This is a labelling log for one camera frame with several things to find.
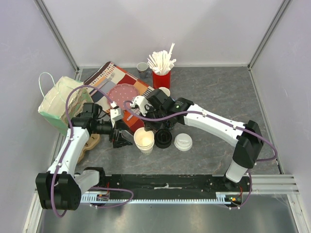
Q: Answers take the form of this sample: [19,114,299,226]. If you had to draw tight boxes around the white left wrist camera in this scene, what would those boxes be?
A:
[110,106,124,121]

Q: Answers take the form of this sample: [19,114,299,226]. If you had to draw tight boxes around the grey ceramic mug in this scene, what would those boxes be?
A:
[137,62,151,79]

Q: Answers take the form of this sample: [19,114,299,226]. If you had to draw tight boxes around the colourful patchwork placemat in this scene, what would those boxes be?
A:
[84,62,154,133]

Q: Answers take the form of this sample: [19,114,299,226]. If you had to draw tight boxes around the stack of white lids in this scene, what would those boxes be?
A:
[174,133,193,151]

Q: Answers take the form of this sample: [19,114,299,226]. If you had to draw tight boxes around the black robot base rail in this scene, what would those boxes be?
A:
[98,174,251,193]

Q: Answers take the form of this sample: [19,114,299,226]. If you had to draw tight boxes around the pink polka dot plate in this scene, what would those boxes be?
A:
[107,83,139,111]

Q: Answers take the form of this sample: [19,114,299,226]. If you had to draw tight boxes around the red straw holder cup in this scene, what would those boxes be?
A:
[152,71,171,89]

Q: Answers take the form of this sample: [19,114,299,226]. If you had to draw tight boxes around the stack of white paper cups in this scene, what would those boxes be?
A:
[134,127,155,154]

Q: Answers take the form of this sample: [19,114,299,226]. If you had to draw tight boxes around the green patterned paper bag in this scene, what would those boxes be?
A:
[38,76,93,136]

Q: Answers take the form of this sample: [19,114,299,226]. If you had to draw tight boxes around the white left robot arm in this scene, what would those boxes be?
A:
[35,103,125,211]

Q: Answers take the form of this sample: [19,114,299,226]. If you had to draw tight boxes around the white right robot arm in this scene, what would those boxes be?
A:
[123,89,264,191]

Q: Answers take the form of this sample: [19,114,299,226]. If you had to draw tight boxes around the light blue ceramic mug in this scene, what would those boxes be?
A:
[159,87,171,97]

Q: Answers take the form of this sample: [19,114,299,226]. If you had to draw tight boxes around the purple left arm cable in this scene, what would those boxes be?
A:
[50,86,134,218]

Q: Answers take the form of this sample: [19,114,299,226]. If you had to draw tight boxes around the bundle of white straws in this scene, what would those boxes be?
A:
[147,43,176,76]

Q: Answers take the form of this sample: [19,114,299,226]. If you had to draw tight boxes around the cardboard cup carrier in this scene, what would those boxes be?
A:
[77,134,100,163]

